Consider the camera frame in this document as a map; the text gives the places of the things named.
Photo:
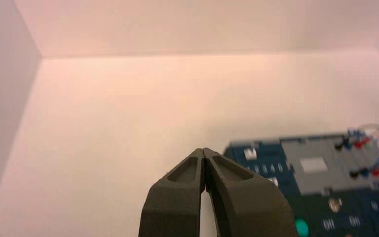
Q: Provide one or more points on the metal toggle switch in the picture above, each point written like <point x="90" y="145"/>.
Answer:
<point x="335" y="204"/>

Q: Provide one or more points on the dark modular task box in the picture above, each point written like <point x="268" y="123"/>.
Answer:
<point x="336" y="193"/>

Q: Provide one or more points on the white display label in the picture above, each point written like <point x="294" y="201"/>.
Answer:
<point x="313" y="164"/>

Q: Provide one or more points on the white slider knob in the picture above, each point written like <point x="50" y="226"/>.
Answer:
<point x="250" y="153"/>
<point x="274" y="181"/>

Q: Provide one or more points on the teal push button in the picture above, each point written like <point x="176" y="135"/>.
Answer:
<point x="302" y="228"/>

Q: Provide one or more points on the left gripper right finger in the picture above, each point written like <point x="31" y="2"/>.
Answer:
<point x="248" y="209"/>

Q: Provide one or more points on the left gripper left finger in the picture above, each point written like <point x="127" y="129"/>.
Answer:
<point x="173" y="202"/>

